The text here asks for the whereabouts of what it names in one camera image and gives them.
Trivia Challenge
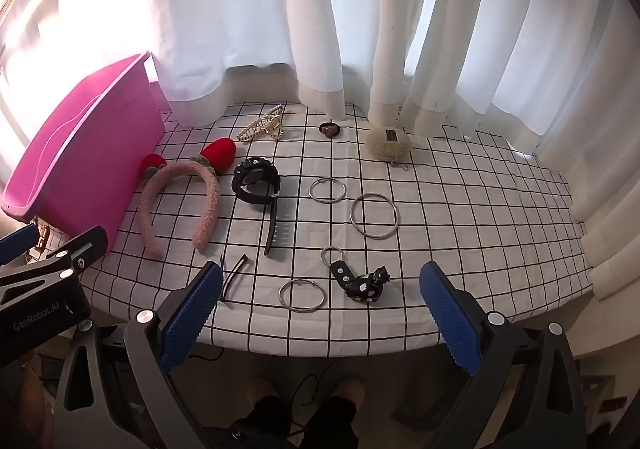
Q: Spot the person's left hand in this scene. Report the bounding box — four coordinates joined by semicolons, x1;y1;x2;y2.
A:
20;369;49;415

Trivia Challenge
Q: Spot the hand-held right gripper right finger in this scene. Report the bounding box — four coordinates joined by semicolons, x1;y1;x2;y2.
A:
419;260;586;449

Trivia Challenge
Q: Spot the pink plastic bin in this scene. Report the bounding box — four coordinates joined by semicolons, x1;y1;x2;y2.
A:
0;51;166;258

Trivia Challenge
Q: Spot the pink fuzzy headband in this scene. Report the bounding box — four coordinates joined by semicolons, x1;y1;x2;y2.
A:
137;139;237;260

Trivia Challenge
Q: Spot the black checked white tablecloth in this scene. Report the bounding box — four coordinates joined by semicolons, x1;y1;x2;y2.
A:
75;101;596;359

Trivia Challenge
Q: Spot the black hair clip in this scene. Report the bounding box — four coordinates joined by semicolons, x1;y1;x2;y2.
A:
220;254;249;303

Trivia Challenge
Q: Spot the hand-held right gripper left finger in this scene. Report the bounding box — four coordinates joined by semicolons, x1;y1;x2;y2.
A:
55;261;224;449

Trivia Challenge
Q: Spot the pearl hair claw clip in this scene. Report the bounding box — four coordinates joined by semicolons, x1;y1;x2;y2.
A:
236;104;289;144

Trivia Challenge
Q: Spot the large silver bangle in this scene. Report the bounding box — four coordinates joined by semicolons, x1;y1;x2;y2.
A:
349;192;401;241

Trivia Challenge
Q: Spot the person's right leg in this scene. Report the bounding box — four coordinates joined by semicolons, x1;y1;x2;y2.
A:
305;375;367;449

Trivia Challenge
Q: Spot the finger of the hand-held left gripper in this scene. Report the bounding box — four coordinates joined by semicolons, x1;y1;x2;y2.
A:
0;223;40;266
0;226;109;288

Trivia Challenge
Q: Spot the white linen curtain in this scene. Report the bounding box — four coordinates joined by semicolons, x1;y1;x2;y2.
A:
132;0;347;128

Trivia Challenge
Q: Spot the person's leg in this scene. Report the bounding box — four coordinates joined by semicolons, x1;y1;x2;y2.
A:
305;375;367;449
230;376;287;449

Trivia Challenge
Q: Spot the white sheer curtain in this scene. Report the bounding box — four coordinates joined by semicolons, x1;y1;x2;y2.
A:
0;0;640;302

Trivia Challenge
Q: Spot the black wristwatch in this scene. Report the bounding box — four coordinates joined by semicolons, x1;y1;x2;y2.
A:
232;156;284;257

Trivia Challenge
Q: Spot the small brown patterned object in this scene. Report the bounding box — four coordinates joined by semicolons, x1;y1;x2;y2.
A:
31;224;54;256

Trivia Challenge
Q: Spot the black keychain with ring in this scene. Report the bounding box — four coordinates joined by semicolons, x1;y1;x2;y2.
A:
321;245;391;304

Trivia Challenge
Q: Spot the person's left leg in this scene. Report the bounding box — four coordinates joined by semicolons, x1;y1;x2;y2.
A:
230;376;287;449

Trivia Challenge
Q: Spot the black cable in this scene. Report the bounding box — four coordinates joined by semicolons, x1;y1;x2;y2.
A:
287;358;343;412

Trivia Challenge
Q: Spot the beige fluffy pouch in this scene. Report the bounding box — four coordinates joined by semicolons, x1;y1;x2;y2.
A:
366;125;414;172

